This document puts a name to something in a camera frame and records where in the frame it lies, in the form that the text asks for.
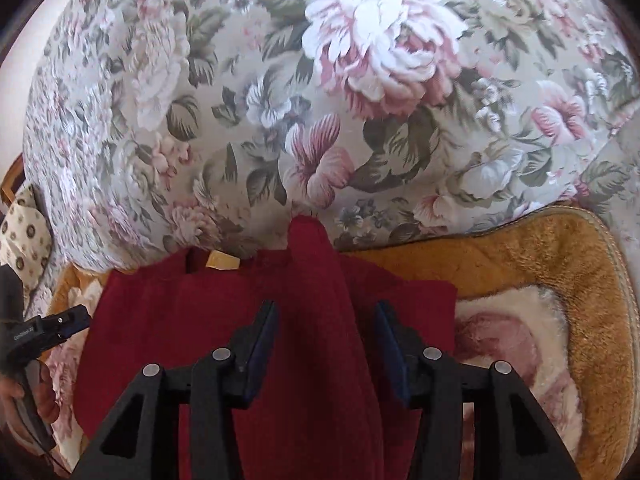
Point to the person's left hand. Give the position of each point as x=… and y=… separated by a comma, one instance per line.
x=47, y=400

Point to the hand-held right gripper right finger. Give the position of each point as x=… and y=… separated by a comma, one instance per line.
x=395, y=355

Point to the dark red knit sweater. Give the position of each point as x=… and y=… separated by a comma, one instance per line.
x=310, y=310

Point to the floral patterned sofa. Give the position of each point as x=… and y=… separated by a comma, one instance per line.
x=350, y=60

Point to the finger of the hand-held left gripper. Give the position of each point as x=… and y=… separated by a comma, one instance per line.
x=75, y=316
x=67, y=332

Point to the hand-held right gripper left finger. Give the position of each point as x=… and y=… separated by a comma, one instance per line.
x=260, y=345

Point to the golden plush floral blanket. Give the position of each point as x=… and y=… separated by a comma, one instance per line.
x=500, y=260

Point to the brown wooden chair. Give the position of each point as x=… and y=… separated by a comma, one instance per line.
x=12, y=180

